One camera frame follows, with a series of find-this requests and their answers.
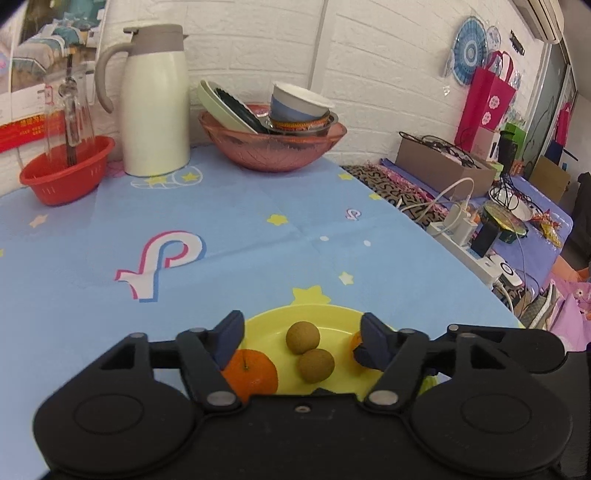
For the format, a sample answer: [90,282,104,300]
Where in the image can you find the clear glass jar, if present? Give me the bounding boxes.
[43,54,97,168]

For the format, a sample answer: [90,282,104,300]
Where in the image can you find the white power strip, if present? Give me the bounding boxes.
[425,220,523,290]

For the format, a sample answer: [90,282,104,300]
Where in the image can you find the patterned rim bowl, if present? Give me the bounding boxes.
[268,111,343,137]

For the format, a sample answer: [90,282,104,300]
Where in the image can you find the leopard patterned cloth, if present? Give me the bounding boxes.
[339,163,459,228]

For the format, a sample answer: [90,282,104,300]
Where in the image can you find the brown cardboard box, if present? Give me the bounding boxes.
[394,135,498,199]

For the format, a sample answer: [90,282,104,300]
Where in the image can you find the pink gift bag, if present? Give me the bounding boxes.
[454,50,518,154]

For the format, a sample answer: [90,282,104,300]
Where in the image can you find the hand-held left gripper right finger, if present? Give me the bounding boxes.
[355,312,498,412]

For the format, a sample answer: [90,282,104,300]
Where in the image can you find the white charger plug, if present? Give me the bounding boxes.
[445,202,477,244]

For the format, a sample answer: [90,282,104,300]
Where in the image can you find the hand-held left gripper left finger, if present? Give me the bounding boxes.
[99,310,246,413]

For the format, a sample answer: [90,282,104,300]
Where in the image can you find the green box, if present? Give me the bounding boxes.
[502,121,528,158]

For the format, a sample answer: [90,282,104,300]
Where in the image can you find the colourful round dish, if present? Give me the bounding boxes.
[480,203,530,244]

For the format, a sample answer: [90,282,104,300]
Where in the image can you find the blue star printed tablecloth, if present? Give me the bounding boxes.
[0,142,526,478]

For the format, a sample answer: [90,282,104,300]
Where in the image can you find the pink floral cloth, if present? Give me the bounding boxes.
[547,276,591,354]

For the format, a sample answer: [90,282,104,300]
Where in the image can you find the green plates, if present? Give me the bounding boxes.
[197,79,260,135]

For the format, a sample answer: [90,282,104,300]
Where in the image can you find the yellow plastic plate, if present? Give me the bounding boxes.
[222,304,437,398]

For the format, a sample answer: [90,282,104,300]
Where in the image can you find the white thermos jug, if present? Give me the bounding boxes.
[94,23,191,178]

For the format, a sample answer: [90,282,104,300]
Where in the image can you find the dark rimmed plate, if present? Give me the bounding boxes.
[214,87,271,136]

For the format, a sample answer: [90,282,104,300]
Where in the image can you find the white charging cable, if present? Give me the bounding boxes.
[398,176,476,214]

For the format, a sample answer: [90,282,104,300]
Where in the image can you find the white air conditioner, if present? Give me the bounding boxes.
[512,0,567,45]

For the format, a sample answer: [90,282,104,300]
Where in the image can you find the small cardboard box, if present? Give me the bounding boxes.
[528,156,572,205]

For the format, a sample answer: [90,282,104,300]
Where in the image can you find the pink glass bowl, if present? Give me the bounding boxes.
[198,104,348,174]

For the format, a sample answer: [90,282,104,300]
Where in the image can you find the round blue fan decoration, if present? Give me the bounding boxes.
[444,16,502,87]

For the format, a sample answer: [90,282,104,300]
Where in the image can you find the brown round fruit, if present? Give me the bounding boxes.
[297,348,334,383]
[286,320,321,356]

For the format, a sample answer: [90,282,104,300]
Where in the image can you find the red plastic basket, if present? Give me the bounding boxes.
[19,135,116,208]

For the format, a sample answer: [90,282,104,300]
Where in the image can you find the small orange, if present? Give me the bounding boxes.
[350,330,370,366]

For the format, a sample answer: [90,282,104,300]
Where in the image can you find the wall poster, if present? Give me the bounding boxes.
[0,0,110,154]

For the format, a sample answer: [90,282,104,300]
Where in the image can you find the black power adapter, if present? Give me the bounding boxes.
[470,221,502,258]

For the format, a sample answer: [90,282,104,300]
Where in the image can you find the blue and white bowl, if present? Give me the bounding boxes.
[270,81,335,123]

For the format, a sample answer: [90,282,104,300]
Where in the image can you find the round orange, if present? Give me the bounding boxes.
[222,349,280,403]

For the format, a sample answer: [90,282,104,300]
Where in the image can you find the white round device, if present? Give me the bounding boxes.
[491,260,523,288]

